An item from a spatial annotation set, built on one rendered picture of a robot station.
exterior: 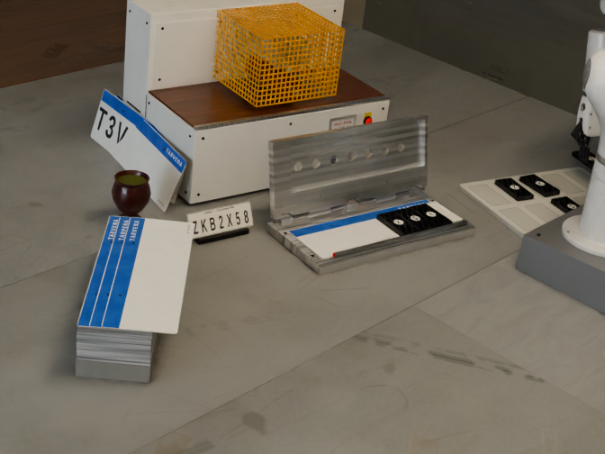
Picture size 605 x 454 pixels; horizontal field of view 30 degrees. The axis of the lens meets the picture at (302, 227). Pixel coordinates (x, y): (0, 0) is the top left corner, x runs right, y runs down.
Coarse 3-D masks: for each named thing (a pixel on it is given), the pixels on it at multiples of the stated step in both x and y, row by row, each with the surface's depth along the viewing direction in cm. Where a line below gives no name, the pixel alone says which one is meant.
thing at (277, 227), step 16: (416, 192) 270; (336, 208) 258; (352, 208) 260; (368, 208) 262; (384, 208) 263; (272, 224) 250; (288, 224) 251; (304, 224) 251; (288, 240) 245; (416, 240) 251; (432, 240) 253; (448, 240) 256; (304, 256) 240; (352, 256) 241; (368, 256) 243; (384, 256) 246; (320, 272) 237
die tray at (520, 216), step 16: (544, 176) 292; (560, 176) 294; (576, 176) 295; (464, 192) 280; (480, 192) 279; (496, 192) 280; (560, 192) 285; (576, 192) 286; (496, 208) 272; (512, 208) 274; (528, 208) 275; (544, 208) 276; (512, 224) 266; (528, 224) 267
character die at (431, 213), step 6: (420, 204) 264; (426, 204) 265; (420, 210) 262; (426, 210) 262; (432, 210) 263; (426, 216) 259; (432, 216) 260; (438, 216) 260; (444, 216) 260; (438, 222) 257; (444, 222) 258; (450, 222) 258
